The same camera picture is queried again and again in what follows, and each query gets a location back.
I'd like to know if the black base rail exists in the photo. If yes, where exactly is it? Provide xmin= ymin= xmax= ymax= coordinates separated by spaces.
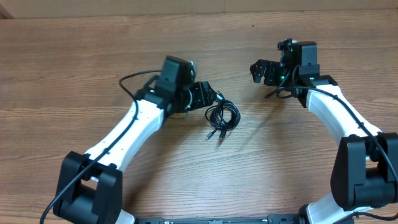
xmin=134 ymin=214 xmax=307 ymax=224

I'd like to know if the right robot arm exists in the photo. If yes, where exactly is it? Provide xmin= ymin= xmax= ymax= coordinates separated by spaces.
xmin=250 ymin=39 xmax=397 ymax=223

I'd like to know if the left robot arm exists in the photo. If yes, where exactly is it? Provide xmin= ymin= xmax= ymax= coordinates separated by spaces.
xmin=47 ymin=56 xmax=213 ymax=224

